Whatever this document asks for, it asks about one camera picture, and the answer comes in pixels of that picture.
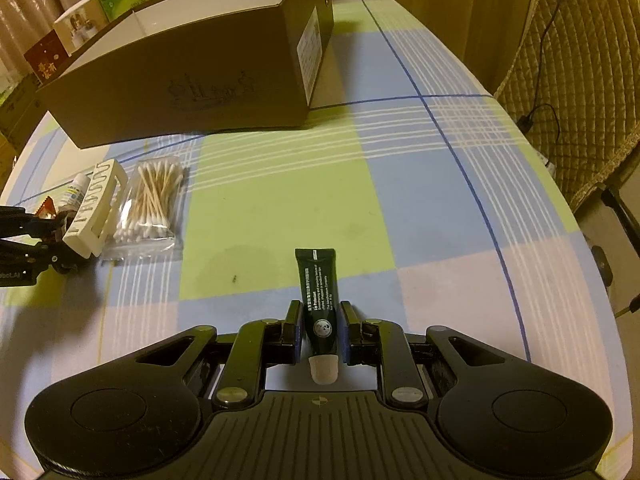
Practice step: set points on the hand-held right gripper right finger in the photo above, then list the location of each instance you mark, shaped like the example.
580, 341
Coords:
347, 335

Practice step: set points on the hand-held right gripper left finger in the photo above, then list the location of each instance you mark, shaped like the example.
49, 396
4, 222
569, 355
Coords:
296, 332

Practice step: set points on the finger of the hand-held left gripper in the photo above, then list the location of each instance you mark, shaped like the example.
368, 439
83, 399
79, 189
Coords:
45, 256
30, 225

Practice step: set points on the red snack packet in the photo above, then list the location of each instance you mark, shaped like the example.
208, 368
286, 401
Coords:
46, 207

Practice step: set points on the dark green tube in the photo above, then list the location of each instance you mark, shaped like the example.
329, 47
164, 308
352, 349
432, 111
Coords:
317, 290

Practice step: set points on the small white bottle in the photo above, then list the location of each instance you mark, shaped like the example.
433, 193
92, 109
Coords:
75, 192

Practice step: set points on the white hair clip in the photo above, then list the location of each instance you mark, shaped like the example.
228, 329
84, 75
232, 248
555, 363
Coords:
92, 210

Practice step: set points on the cotton swabs bag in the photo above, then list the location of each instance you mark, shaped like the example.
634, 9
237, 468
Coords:
147, 205

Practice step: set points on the brown cardboard box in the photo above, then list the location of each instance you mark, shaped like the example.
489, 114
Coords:
200, 70

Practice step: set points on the checkered cloth desktop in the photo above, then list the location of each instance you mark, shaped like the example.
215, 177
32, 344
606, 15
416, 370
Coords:
300, 185

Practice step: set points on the olive cardboard box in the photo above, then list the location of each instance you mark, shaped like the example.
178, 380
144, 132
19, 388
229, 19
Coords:
17, 115

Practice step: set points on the red printed card box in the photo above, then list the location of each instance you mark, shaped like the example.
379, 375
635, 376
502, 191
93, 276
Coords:
45, 60

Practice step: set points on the white product box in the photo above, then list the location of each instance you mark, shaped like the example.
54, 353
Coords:
80, 22

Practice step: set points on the beige curtain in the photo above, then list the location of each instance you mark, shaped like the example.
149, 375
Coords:
35, 5

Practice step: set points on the green tissue pack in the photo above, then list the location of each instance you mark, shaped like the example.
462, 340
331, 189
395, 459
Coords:
132, 2

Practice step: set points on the brown wooden panel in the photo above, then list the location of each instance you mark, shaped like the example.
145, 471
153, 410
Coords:
440, 10

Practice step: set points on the quilted chair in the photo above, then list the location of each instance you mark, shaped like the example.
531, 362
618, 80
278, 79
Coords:
585, 60

